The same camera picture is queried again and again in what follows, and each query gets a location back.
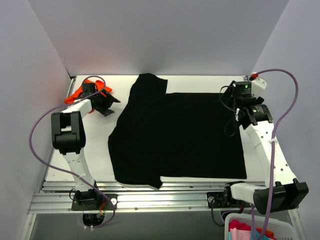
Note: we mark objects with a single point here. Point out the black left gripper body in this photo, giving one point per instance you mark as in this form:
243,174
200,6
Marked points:
105,105

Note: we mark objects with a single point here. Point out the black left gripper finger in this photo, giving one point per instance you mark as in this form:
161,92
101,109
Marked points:
109,98
106,111

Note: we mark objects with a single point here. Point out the black t shirt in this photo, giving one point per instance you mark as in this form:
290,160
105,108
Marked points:
160,134

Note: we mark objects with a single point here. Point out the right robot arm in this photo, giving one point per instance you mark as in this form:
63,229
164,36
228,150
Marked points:
282,190

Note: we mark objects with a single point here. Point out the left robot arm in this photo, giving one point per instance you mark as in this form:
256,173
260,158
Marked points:
68,133

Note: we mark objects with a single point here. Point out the orange folded t shirt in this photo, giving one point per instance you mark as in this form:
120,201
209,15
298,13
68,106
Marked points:
77,95

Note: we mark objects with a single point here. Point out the pink garment in basket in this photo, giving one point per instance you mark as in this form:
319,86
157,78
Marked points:
238,230

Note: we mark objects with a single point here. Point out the teal garment in basket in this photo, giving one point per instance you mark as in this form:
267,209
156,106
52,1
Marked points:
255,234

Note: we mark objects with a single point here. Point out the orange garment in basket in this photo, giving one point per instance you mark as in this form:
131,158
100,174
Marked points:
269,234

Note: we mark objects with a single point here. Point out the white laundry basket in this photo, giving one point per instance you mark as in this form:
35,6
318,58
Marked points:
282,230

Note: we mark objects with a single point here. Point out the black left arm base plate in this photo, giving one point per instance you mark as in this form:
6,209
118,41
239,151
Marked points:
91,205

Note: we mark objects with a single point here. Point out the aluminium frame rail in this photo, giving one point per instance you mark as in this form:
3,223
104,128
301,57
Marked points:
171,197

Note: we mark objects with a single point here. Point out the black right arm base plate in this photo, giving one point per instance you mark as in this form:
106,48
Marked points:
218,200

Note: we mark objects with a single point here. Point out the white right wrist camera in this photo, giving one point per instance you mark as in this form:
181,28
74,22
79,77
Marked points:
258,84

